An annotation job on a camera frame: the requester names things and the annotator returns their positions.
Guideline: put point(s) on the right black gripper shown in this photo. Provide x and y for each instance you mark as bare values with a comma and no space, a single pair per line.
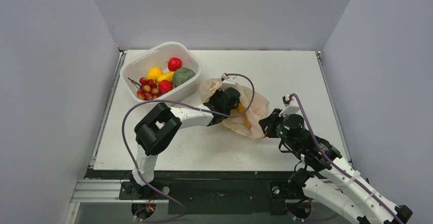
269,124

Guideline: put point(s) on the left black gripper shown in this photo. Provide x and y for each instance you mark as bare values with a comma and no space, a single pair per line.
219,92

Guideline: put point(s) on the yellow fake pear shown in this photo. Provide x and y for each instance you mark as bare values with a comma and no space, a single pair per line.
240,108

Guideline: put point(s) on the translucent orange plastic bag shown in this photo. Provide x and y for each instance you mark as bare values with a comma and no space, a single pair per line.
256,112

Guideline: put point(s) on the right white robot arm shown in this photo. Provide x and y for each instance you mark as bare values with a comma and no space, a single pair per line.
333,182

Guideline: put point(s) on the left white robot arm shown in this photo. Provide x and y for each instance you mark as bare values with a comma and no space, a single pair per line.
156,130

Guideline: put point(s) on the orange fake fruit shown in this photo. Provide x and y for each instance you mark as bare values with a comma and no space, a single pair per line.
246,122

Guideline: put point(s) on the green fake avocado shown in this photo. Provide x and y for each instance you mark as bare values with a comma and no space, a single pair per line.
182,75

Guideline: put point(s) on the yellow fake mango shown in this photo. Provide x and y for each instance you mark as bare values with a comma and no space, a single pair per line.
166,76

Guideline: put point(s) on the yellow fake lemon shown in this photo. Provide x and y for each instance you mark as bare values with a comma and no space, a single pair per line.
154,73

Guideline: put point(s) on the red fake grape bunch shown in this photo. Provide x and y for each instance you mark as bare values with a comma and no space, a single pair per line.
146,90

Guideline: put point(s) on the white plastic basket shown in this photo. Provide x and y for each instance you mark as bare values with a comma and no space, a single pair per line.
158,56

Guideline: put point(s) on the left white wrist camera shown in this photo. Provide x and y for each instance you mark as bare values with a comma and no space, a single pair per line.
228,81

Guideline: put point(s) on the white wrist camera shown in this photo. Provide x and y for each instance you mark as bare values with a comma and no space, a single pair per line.
290,105
228,81

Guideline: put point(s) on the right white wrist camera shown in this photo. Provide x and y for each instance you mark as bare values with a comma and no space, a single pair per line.
290,105

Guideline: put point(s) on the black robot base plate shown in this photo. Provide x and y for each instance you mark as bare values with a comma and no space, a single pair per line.
206,192

